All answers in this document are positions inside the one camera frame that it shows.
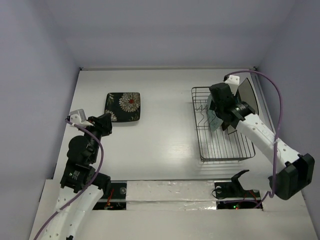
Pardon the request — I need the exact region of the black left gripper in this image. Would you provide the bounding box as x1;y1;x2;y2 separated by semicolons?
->
79;112;113;162

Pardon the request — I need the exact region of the light green oblong plate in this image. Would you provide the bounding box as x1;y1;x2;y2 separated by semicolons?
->
206;95;223;132

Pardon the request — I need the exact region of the black floral square plate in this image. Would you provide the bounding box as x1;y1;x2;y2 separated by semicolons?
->
104;92;141;123

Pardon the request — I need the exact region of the grey glass square plate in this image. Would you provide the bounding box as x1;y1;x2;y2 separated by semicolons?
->
237;78;259;115

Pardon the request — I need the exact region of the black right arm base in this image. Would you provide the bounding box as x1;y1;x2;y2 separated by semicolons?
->
211;169;256;200

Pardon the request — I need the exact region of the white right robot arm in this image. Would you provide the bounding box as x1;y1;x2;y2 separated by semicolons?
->
209;82;315;200

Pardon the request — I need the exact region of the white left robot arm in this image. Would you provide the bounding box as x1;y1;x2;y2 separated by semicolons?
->
34;109;112;240

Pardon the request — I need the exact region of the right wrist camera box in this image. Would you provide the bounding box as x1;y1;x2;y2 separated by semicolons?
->
223;74;240;96

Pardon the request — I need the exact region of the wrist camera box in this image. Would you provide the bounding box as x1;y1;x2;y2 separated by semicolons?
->
223;74;240;96
68;108;90;127

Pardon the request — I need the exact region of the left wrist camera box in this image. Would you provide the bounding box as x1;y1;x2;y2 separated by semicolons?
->
68;108;90;127

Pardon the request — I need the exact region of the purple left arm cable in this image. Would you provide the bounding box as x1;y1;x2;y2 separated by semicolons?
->
33;118;104;240

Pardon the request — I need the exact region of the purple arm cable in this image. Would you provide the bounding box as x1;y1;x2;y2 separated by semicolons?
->
224;70;284;210
33;118;104;240

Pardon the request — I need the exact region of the grey wire dish rack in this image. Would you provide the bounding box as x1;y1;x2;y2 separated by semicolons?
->
191;86;256;163

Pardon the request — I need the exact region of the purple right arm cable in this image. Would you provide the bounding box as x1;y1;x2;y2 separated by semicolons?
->
224;70;284;210

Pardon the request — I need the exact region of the foil covered front rail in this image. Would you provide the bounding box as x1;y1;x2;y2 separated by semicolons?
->
125;180;217;211

